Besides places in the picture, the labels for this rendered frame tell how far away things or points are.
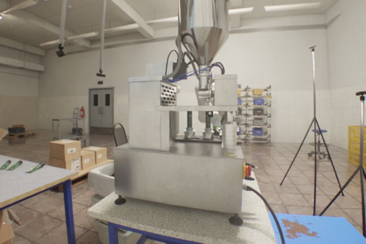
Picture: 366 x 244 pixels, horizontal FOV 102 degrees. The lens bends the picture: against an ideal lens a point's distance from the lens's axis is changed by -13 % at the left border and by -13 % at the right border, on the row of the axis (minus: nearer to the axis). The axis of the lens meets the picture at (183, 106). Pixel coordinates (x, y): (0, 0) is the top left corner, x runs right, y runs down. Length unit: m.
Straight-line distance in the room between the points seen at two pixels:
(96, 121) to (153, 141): 8.10
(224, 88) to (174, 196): 0.49
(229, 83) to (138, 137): 0.47
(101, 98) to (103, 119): 0.96
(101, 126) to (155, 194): 7.96
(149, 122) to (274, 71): 6.16
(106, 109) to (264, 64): 6.86
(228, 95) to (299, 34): 6.77
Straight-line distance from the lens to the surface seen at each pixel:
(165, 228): 0.78
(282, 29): 7.24
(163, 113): 0.76
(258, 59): 6.72
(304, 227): 1.17
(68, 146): 3.17
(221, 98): 0.64
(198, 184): 0.75
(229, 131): 0.82
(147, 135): 0.81
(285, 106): 6.68
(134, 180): 0.85
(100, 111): 8.67
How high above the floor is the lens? 1.21
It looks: level
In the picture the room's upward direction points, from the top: straight up
